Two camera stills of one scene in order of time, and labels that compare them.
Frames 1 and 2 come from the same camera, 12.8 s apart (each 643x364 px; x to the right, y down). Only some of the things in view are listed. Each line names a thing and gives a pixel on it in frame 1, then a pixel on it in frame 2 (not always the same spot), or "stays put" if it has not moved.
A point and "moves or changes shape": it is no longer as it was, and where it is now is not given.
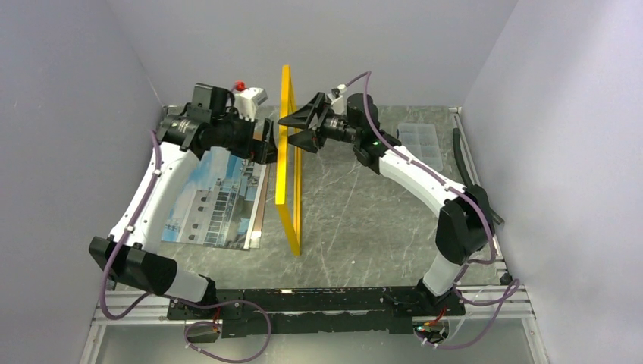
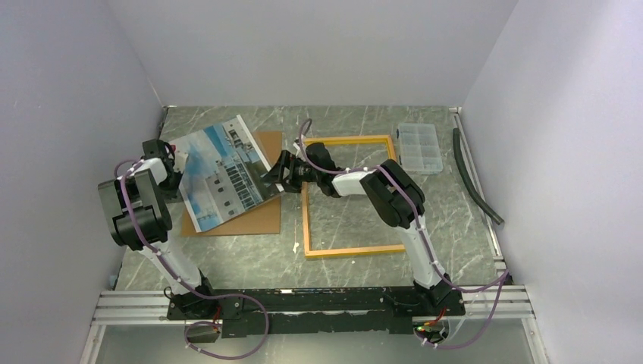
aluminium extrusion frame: x=506 y=302 stays put
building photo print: x=216 y=202 moves or changes shape
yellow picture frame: x=288 y=192 → x=327 y=250
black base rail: x=323 y=312 stays put
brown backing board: x=253 y=236 → x=264 y=220
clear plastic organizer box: x=421 y=140 stays put
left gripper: x=263 y=152 → x=178 y=177
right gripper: x=308 y=139 → x=275 y=175
